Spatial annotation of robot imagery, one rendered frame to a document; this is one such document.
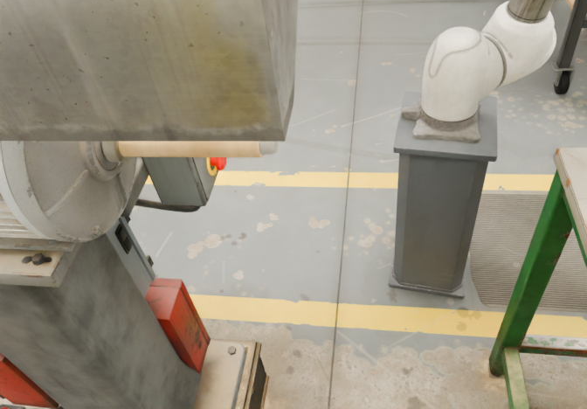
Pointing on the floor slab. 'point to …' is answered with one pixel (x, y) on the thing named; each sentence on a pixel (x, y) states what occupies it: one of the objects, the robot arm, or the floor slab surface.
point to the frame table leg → (534, 273)
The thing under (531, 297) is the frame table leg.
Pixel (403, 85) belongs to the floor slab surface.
